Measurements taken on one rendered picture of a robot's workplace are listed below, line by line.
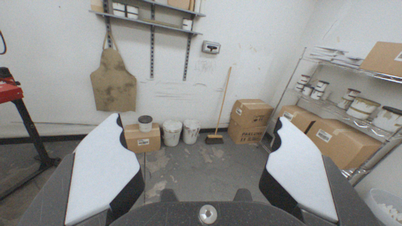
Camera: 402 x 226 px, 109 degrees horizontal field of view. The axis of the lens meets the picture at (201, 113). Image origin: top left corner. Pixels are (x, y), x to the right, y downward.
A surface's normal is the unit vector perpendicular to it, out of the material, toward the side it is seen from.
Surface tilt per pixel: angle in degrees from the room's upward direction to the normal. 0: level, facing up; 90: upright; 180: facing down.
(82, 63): 90
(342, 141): 88
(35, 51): 90
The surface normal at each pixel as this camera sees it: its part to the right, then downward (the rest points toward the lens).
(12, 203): 0.18, -0.86
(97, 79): 0.21, 0.48
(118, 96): -0.20, 0.44
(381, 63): -0.92, 0.04
